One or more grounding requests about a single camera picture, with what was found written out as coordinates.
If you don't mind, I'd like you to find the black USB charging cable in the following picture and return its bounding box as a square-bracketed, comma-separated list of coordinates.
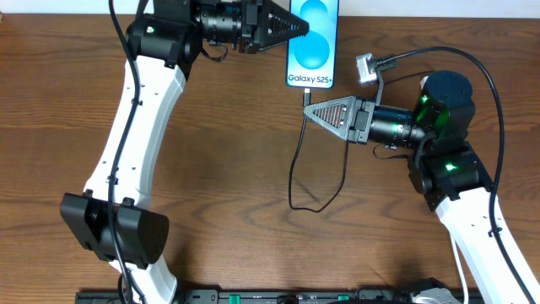
[288, 69, 435, 214]

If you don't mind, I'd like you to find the blue screen Galaxy smartphone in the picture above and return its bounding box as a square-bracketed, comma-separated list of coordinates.
[285, 0, 340, 89]

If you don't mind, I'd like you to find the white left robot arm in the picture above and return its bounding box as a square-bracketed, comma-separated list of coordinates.
[60, 0, 309, 303]

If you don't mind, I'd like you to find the white power strip cord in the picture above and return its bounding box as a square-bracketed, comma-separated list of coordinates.
[449, 234, 470, 304]

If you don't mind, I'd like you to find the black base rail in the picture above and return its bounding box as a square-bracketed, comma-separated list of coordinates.
[74, 278, 486, 304]

